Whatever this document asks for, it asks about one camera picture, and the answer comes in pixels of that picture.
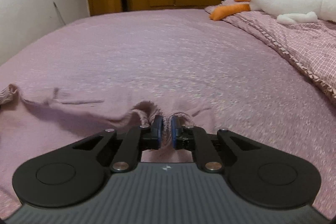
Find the pink knitted sweater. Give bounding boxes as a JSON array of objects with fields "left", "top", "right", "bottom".
[{"left": 0, "top": 83, "right": 219, "bottom": 164}]

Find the pink floral bed sheet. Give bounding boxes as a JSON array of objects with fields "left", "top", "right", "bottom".
[{"left": 1, "top": 10, "right": 335, "bottom": 218}]

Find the pink checked ruffled quilt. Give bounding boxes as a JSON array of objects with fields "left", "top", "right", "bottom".
[{"left": 204, "top": 0, "right": 336, "bottom": 106}]

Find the white plush goose toy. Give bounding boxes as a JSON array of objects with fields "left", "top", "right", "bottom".
[{"left": 210, "top": 0, "right": 335, "bottom": 25}]

